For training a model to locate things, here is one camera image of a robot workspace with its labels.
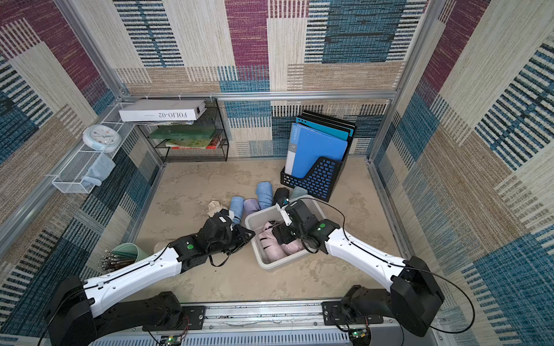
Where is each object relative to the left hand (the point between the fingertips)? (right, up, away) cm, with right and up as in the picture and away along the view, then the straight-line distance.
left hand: (257, 233), depth 77 cm
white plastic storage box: (-1, +3, +7) cm, 7 cm away
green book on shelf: (-34, +39, +17) cm, 55 cm away
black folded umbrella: (+9, +13, +27) cm, 31 cm away
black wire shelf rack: (-27, +37, +24) cm, 52 cm away
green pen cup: (-43, -6, -2) cm, 44 cm away
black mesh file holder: (+26, +20, +15) cm, 36 cm away
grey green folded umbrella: (+16, +13, +27) cm, 35 cm away
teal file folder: (+29, +40, +12) cm, 50 cm away
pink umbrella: (+5, -7, +8) cm, 12 cm away
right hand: (+8, +2, +5) cm, 10 cm away
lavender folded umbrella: (-5, +7, +22) cm, 24 cm away
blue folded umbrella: (+1, +13, +25) cm, 28 cm away
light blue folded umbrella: (-11, +7, +22) cm, 25 cm away
